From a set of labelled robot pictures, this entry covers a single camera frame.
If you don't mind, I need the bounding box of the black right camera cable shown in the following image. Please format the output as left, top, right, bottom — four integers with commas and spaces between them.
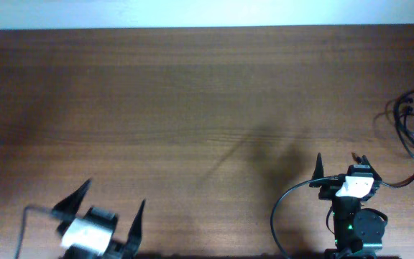
270, 174, 341, 259

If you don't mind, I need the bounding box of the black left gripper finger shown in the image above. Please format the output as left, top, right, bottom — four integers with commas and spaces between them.
52, 178, 91, 215
123, 199, 146, 259

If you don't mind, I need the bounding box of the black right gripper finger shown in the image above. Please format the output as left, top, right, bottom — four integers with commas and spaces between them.
360, 155, 382, 182
312, 153, 324, 180

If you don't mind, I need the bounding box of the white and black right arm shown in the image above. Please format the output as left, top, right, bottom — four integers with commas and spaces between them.
310, 155, 388, 259

